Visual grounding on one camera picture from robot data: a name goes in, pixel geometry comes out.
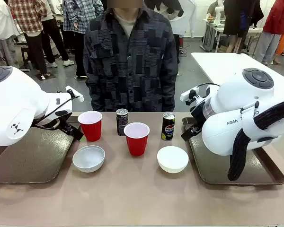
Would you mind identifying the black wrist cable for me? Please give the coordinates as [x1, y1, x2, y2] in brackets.
[195, 82, 221, 98]
[32, 89, 81, 131]

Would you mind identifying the red plastic party cup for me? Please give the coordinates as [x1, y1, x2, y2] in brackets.
[123, 122, 151, 157]
[77, 110, 103, 142]

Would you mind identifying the bystander in red jacket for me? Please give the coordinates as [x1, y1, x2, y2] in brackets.
[253, 0, 284, 66]

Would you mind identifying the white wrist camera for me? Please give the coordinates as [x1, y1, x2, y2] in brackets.
[65, 86, 85, 103]
[180, 87, 200, 100]

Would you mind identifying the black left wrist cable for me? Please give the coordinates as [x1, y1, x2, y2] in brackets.
[32, 89, 81, 131]

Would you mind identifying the black drink can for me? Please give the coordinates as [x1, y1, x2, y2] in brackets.
[115, 108, 129, 137]

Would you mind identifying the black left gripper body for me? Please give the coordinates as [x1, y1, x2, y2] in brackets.
[52, 109, 73, 133]

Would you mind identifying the white bowl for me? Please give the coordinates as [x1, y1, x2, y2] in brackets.
[157, 145, 190, 174]

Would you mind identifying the person in patchwork jacket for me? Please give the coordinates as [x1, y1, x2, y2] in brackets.
[83, 0, 179, 113]

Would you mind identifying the brown plastic serving tray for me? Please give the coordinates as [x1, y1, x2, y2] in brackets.
[181, 116, 284, 186]
[0, 115, 82, 185]

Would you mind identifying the bystander in blue plaid shirt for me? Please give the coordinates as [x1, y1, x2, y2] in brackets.
[62, 0, 105, 78]

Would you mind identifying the bystander in black coat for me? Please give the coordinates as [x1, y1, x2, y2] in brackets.
[223, 0, 260, 54]

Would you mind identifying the person's left forearm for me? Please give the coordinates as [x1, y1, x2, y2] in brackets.
[160, 68, 179, 113]

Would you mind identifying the grey background desk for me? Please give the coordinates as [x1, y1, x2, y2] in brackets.
[202, 18, 227, 52]

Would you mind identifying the black Pepsi can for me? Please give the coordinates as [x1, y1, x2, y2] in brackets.
[161, 112, 176, 142]

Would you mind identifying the black braided cable sleeve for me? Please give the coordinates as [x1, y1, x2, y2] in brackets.
[227, 96, 284, 182]

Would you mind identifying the white table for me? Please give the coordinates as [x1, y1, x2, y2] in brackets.
[191, 52, 284, 92]

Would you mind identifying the bystander in white top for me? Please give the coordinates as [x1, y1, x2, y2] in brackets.
[0, 0, 19, 68]

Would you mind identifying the bystander in red plaid shirt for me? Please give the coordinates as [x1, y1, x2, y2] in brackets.
[8, 0, 51, 80]

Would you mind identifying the bystander in white hoodie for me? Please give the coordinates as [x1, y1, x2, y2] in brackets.
[144, 0, 198, 38]

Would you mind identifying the person's right forearm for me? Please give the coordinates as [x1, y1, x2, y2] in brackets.
[84, 68, 104, 113]

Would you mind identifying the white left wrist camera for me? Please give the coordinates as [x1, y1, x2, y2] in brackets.
[65, 86, 85, 103]

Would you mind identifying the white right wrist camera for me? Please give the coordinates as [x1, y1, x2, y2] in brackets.
[180, 87, 200, 100]

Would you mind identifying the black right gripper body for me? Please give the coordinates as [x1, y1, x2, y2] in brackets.
[190, 105, 206, 134]

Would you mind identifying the bystander with white sneakers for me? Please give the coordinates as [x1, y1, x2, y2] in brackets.
[41, 18, 75, 69]

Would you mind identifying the bystander in orange trousers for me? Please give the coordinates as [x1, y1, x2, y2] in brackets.
[274, 30, 284, 57]

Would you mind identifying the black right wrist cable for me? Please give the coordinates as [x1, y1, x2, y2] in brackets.
[195, 82, 221, 98]

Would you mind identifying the grey bowl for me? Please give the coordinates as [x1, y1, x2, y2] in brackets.
[72, 145, 106, 174]

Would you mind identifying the dark stool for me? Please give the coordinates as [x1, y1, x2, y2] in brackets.
[19, 45, 33, 72]

